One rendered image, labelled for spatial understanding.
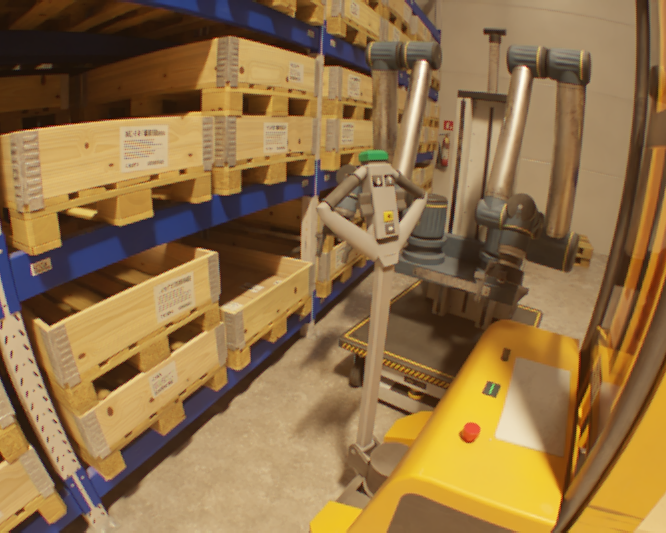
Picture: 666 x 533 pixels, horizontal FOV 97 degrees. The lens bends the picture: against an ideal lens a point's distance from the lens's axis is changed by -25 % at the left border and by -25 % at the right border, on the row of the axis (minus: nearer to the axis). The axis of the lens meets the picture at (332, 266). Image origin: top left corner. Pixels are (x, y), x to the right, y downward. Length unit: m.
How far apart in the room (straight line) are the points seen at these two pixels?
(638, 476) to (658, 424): 0.12
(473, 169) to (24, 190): 2.14
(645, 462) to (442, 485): 0.38
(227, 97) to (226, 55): 0.18
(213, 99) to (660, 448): 1.78
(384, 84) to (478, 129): 0.64
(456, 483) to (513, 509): 0.13
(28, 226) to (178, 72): 1.04
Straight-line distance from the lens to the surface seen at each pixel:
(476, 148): 2.35
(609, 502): 0.84
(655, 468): 0.78
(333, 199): 0.96
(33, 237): 1.18
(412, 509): 0.89
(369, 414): 1.38
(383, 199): 1.07
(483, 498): 0.80
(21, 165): 1.14
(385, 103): 2.05
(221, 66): 1.70
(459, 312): 2.60
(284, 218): 2.77
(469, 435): 0.87
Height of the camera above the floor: 1.50
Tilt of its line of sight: 21 degrees down
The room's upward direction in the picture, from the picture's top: 3 degrees clockwise
